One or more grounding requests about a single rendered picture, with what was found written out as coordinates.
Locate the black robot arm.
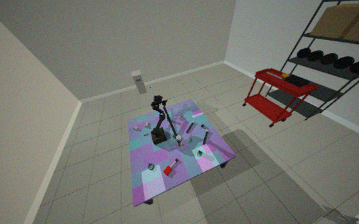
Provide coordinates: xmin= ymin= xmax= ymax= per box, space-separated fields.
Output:
xmin=151 ymin=101 xmax=165 ymax=138

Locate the beige cylindrical post with cap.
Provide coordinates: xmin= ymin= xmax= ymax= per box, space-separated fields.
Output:
xmin=176 ymin=135 xmax=182 ymax=146

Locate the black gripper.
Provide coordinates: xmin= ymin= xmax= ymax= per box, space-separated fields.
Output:
xmin=153 ymin=96 xmax=168 ymax=106

